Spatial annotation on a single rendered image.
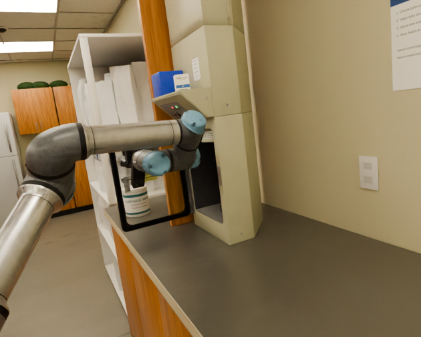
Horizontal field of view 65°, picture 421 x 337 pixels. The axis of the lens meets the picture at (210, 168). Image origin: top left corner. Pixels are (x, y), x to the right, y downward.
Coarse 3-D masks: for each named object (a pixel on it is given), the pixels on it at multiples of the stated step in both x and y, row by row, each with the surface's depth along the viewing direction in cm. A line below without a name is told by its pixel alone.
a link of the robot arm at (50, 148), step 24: (168, 120) 96; (192, 120) 96; (48, 144) 79; (72, 144) 80; (96, 144) 84; (120, 144) 87; (144, 144) 91; (168, 144) 96; (192, 144) 101; (48, 168) 80
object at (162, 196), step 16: (112, 176) 130; (128, 176) 133; (160, 176) 139; (176, 176) 142; (144, 192) 136; (160, 192) 140; (176, 192) 143; (128, 208) 134; (144, 208) 137; (160, 208) 140; (176, 208) 144
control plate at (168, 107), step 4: (164, 104) 128; (168, 104) 125; (172, 104) 122; (176, 104) 119; (164, 108) 133; (168, 108) 130; (172, 108) 127; (176, 108) 124; (180, 108) 121; (168, 112) 135; (172, 112) 132; (180, 112) 125; (176, 116) 133; (180, 116) 130
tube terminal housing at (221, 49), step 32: (224, 32) 112; (224, 64) 113; (224, 96) 114; (224, 128) 116; (224, 160) 117; (256, 160) 138; (192, 192) 145; (224, 192) 118; (256, 192) 134; (224, 224) 122; (256, 224) 130
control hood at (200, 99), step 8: (200, 88) 110; (208, 88) 111; (160, 96) 125; (168, 96) 117; (176, 96) 112; (184, 96) 108; (192, 96) 109; (200, 96) 110; (208, 96) 112; (160, 104) 132; (184, 104) 115; (192, 104) 110; (200, 104) 111; (208, 104) 112; (200, 112) 112; (208, 112) 112
